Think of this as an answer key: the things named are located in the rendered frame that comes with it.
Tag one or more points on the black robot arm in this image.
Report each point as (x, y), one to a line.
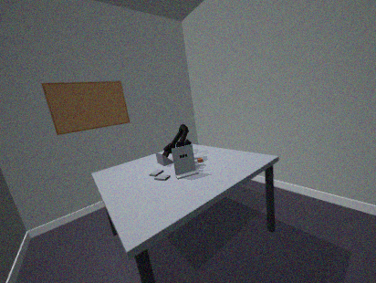
(183, 130)

